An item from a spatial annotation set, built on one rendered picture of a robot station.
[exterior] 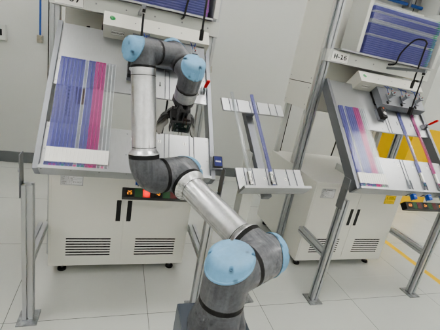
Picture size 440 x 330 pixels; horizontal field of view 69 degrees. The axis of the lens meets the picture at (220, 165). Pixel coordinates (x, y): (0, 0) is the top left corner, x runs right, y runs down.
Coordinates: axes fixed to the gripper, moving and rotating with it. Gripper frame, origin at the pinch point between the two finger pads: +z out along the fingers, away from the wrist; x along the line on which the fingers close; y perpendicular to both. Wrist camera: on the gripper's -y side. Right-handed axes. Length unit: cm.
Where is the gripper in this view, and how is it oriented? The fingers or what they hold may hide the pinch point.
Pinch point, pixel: (173, 133)
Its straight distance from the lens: 127.2
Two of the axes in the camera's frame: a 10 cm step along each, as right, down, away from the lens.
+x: 9.5, 0.7, 3.2
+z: -3.0, 6.0, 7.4
